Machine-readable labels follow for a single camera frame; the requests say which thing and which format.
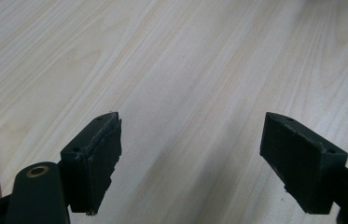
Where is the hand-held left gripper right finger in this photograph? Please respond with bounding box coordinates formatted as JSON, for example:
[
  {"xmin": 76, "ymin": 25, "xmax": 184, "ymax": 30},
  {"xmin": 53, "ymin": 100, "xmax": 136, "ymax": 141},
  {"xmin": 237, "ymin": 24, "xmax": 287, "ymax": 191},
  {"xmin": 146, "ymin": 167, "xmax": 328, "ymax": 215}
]
[{"xmin": 258, "ymin": 111, "xmax": 348, "ymax": 216}]

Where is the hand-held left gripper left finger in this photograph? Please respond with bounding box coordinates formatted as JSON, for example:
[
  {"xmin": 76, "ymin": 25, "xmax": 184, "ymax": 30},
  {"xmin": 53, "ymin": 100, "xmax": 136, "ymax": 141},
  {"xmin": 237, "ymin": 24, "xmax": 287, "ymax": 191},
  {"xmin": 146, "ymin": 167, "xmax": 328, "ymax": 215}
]
[{"xmin": 60, "ymin": 111, "xmax": 123, "ymax": 217}]

